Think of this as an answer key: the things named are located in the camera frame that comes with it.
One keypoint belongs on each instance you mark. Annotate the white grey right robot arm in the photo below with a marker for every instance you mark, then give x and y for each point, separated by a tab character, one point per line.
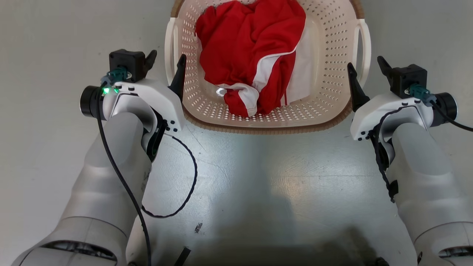
428	184

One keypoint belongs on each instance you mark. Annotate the red and white garment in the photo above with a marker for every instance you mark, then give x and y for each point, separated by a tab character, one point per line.
236	48

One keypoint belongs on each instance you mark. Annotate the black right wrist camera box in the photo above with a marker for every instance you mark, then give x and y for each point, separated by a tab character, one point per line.
408	79

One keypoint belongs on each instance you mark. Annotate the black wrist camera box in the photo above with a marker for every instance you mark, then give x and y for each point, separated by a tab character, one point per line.
127	62
408	79

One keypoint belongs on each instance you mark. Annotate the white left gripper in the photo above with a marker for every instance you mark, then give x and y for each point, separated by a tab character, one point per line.
162	99

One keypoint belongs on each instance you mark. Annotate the small dark floor debris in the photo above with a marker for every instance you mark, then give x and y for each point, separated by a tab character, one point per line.
198	228

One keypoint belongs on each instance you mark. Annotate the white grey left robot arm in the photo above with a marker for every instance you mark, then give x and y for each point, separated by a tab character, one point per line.
107	184

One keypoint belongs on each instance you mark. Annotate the small black flat strip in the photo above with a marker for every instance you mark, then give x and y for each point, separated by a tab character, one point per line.
182	256

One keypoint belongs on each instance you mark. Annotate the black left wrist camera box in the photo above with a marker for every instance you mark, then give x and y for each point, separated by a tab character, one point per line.
127	62

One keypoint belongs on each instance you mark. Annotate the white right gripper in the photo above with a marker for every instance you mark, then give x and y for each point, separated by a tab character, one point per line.
380	109

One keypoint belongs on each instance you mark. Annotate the beige perforated plastic laundry basket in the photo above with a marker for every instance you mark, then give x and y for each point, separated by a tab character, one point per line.
332	55

